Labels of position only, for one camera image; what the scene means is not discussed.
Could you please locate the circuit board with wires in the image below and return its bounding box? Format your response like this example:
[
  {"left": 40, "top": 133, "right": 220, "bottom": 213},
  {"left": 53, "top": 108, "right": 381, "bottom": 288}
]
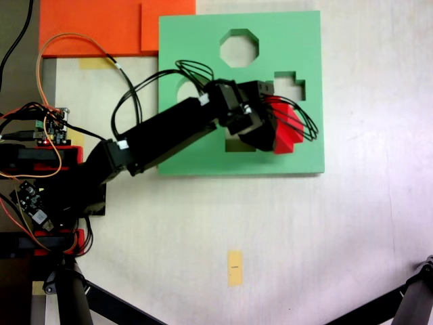
[
  {"left": 15, "top": 181, "right": 55, "bottom": 232},
  {"left": 33, "top": 107, "right": 71, "bottom": 145}
]

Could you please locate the yellow tape strip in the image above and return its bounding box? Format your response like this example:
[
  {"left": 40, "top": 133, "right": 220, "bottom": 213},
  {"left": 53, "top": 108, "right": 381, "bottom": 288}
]
[
  {"left": 227, "top": 250, "right": 244, "bottom": 288},
  {"left": 78, "top": 56, "right": 119, "bottom": 70}
]

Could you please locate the orange wire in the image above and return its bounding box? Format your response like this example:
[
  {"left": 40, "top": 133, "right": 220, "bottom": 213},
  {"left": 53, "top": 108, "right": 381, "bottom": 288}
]
[{"left": 35, "top": 32, "right": 116, "bottom": 112}]

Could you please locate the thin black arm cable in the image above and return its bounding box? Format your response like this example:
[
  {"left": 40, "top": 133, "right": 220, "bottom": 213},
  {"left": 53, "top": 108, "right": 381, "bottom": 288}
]
[
  {"left": 262, "top": 95, "right": 319, "bottom": 142},
  {"left": 110, "top": 60, "right": 214, "bottom": 143}
]

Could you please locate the black tripod strut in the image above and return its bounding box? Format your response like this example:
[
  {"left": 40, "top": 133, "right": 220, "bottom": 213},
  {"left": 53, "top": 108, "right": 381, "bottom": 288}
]
[
  {"left": 324, "top": 286, "right": 407, "bottom": 325},
  {"left": 83, "top": 280, "right": 168, "bottom": 325}
]

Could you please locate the black usb cable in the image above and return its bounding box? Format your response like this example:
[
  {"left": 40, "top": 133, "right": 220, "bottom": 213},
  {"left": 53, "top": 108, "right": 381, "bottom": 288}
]
[{"left": 0, "top": 130, "right": 45, "bottom": 142}]

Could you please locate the red cross columnar block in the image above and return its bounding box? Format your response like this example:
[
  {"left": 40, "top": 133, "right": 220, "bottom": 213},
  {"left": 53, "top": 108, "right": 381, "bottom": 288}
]
[{"left": 266, "top": 95, "right": 305, "bottom": 156}]

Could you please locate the black power cable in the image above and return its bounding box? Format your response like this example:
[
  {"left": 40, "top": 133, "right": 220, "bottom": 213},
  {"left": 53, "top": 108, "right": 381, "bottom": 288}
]
[{"left": 0, "top": 0, "right": 35, "bottom": 92}]

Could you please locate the orange foam block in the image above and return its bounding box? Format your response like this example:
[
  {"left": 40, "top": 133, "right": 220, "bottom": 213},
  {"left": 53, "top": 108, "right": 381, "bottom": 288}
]
[{"left": 39, "top": 0, "right": 197, "bottom": 58}]

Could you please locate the red black table clamp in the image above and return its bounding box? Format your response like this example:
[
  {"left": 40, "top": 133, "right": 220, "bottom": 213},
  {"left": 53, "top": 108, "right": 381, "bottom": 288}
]
[
  {"left": 0, "top": 144, "right": 85, "bottom": 177},
  {"left": 0, "top": 228, "right": 85, "bottom": 257}
]

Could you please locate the green shape-hole board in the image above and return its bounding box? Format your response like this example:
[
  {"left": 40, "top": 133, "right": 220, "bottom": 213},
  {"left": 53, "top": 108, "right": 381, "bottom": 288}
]
[{"left": 156, "top": 9, "right": 325, "bottom": 177}]

